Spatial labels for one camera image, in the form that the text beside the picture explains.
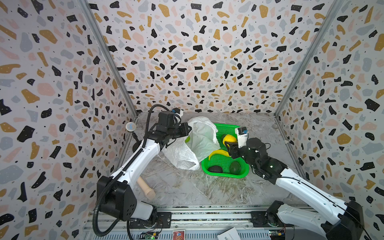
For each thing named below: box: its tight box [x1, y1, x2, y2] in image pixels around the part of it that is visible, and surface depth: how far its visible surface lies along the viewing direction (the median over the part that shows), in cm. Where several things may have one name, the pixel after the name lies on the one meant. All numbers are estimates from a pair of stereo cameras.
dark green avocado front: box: [229, 161, 241, 175], surface depth 88 cm
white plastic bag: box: [162, 117, 221, 171], surface depth 81 cm
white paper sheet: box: [217, 226, 242, 240], surface depth 68 cm
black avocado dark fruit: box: [207, 165, 223, 173], surface depth 89 cm
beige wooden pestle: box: [137, 176, 156, 200], surface depth 83 cm
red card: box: [172, 229, 186, 240], surface depth 70 cm
